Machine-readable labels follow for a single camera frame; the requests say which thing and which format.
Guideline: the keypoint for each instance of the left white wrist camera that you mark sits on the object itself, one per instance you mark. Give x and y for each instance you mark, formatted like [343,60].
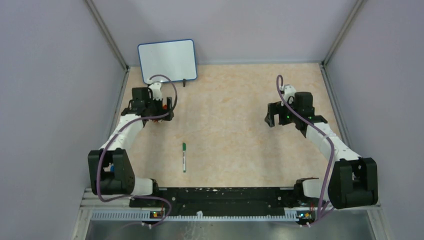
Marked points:
[156,91]

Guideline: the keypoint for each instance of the white cable duct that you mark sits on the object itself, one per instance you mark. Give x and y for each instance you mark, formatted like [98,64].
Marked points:
[147,216]

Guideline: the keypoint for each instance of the blue-framed whiteboard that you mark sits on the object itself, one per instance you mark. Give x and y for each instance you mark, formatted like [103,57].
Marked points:
[175,59]

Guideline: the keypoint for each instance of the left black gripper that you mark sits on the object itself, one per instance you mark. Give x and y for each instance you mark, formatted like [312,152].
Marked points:
[160,104]

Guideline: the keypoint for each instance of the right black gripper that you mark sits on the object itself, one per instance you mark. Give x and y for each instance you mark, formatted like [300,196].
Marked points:
[275,108]

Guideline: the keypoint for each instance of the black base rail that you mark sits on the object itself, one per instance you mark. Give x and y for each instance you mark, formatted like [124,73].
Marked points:
[227,201]

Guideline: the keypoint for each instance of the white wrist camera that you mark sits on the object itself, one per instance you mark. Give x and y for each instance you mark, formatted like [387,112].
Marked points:
[288,93]
[156,91]

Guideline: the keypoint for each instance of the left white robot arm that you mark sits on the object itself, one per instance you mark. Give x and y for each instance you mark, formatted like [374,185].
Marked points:
[110,170]

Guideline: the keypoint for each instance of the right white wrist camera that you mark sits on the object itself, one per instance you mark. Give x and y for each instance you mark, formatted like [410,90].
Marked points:
[288,93]

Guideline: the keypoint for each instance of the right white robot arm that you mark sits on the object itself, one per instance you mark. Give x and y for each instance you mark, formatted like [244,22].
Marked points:
[350,180]

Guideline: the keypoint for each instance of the green whiteboard marker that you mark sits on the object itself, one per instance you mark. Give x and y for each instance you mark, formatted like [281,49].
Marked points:
[184,161]

